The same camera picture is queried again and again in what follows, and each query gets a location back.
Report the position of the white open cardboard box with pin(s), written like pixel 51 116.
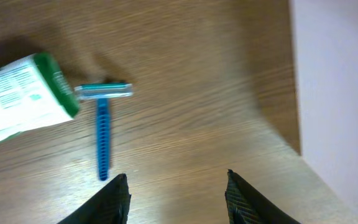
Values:
pixel 325 44

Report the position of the green white soap box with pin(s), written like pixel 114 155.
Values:
pixel 34 94

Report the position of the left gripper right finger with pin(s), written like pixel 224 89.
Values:
pixel 246 205

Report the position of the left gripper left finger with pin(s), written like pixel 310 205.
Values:
pixel 110 205

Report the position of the blue disposable razor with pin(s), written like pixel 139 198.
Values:
pixel 102 93

